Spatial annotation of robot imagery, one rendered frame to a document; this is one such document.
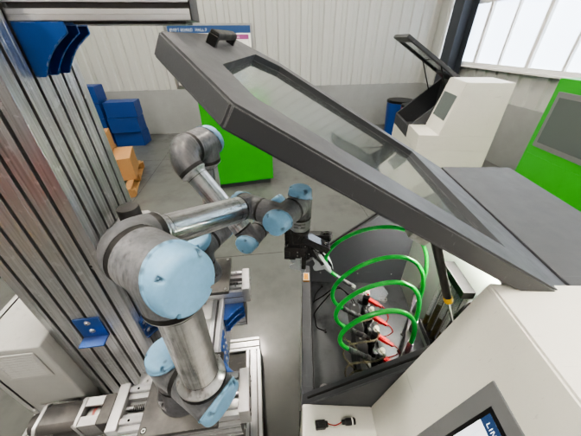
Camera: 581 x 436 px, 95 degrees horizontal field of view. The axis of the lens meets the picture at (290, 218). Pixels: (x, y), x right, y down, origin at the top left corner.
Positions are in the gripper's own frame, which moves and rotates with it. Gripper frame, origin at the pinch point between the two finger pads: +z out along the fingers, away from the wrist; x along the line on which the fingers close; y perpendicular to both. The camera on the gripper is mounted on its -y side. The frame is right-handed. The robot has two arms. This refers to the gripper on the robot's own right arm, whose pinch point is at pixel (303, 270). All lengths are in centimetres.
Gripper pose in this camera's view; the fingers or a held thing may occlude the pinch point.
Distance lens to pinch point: 103.9
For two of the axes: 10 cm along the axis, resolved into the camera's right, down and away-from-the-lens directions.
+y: -10.0, -0.2, 0.3
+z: 0.0, 8.4, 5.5
